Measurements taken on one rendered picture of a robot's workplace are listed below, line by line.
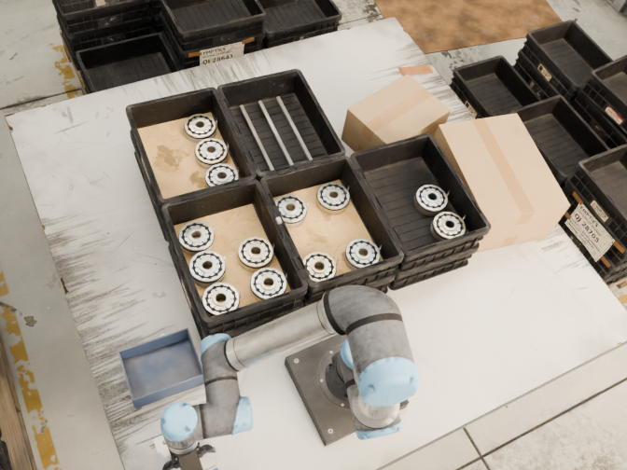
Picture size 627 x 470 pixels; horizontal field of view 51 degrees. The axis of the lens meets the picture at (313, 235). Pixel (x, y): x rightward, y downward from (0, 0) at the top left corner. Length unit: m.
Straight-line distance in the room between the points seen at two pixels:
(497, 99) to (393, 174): 1.32
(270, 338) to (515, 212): 1.02
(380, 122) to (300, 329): 1.09
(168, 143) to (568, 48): 2.22
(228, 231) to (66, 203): 0.56
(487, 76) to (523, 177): 1.34
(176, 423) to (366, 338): 0.44
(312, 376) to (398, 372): 0.67
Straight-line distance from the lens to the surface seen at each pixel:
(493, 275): 2.22
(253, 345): 1.42
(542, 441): 2.85
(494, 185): 2.17
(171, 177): 2.10
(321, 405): 1.86
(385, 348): 1.24
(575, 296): 2.30
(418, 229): 2.07
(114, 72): 3.25
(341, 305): 1.30
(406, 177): 2.18
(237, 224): 1.99
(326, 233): 2.00
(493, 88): 3.44
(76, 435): 2.65
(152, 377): 1.92
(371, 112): 2.30
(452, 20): 4.20
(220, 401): 1.46
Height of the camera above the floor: 2.49
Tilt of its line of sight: 57 degrees down
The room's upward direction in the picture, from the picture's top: 12 degrees clockwise
